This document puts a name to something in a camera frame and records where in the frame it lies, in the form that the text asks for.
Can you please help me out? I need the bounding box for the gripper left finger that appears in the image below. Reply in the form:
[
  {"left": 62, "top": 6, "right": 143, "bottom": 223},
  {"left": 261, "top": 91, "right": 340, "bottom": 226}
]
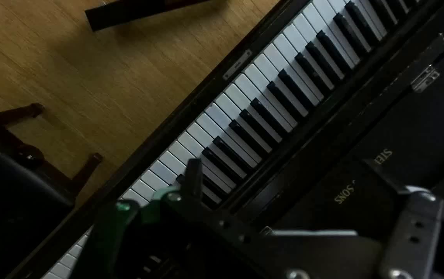
[{"left": 71, "top": 156, "right": 287, "bottom": 279}]

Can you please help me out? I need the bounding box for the black tufted piano bench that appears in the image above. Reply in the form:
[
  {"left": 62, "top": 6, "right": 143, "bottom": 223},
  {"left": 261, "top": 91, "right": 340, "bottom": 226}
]
[{"left": 0, "top": 101, "right": 105, "bottom": 279}]

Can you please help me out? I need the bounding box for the dark wooden bar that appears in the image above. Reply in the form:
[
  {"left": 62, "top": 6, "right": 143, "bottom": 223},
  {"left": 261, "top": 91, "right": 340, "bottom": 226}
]
[{"left": 84, "top": 0, "right": 225, "bottom": 32}]

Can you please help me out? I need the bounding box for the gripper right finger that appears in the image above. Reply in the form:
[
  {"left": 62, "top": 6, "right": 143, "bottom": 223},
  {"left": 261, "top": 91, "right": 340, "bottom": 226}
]
[{"left": 261, "top": 184, "right": 444, "bottom": 279}]

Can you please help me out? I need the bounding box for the black upright piano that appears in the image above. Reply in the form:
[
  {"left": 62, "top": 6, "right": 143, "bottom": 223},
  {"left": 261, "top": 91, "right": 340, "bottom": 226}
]
[{"left": 5, "top": 0, "right": 444, "bottom": 279}]

